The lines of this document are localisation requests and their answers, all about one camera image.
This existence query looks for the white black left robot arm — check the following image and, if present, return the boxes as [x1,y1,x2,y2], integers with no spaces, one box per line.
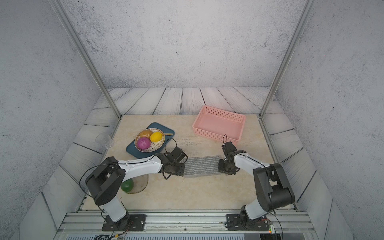
[85,147,188,223]

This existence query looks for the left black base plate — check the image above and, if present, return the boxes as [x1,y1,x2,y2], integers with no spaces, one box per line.
[102,214,147,232]

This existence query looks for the pink plastic basket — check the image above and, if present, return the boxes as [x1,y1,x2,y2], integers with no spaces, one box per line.
[193,105,246,145]

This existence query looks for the right aluminium frame post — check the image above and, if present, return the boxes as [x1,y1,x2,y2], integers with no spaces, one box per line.
[259,0,316,119]

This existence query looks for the green lime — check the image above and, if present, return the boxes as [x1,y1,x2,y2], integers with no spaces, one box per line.
[121,179,134,194]

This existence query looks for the aluminium frame post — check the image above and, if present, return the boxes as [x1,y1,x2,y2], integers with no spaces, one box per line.
[259,0,316,119]
[49,0,123,120]

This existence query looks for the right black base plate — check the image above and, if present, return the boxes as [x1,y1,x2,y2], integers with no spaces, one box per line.
[225,212,270,231]

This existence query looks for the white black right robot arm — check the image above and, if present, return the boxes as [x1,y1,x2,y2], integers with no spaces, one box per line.
[218,135,296,229]

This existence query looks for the clear plastic cup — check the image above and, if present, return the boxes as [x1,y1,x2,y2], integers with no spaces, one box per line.
[96,133,115,149]

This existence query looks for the purple round fruit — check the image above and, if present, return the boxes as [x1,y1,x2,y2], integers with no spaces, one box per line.
[137,138,151,151]

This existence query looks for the brown round fruit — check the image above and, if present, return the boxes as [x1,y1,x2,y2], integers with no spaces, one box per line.
[139,129,153,139]

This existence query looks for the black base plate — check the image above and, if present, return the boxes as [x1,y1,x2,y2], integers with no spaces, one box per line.
[225,212,270,231]
[102,214,147,232]

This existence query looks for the left aluminium frame post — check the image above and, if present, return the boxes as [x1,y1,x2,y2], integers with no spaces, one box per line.
[49,0,123,120]

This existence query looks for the clear glass oval dish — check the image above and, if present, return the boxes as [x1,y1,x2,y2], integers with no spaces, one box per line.
[127,175,149,194]

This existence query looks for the grey striped square dishcloth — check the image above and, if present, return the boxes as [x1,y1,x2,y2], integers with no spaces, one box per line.
[183,156,221,178]

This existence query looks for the aluminium front rail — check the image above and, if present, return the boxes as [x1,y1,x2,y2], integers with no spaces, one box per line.
[55,210,318,240]

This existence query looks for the yellow lemon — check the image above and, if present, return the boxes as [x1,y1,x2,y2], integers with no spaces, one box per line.
[150,132,163,143]

